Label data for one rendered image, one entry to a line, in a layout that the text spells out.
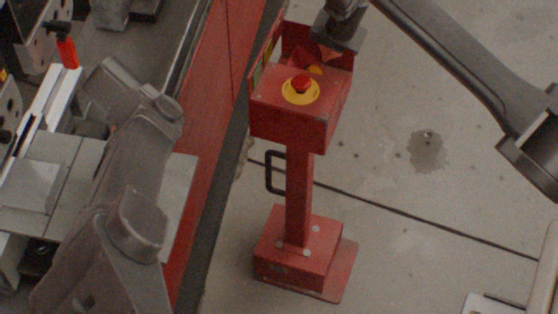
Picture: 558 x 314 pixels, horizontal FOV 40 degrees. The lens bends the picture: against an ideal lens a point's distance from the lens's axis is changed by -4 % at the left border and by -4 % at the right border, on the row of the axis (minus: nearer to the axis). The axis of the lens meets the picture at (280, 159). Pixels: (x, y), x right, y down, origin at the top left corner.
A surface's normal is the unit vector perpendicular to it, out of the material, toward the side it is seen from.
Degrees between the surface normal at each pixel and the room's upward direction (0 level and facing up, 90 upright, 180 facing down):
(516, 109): 38
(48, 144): 0
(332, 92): 0
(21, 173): 1
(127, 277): 56
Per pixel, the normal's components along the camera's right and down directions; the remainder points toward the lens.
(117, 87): -0.08, 0.16
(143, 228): 0.66, -0.73
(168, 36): 0.00, -0.57
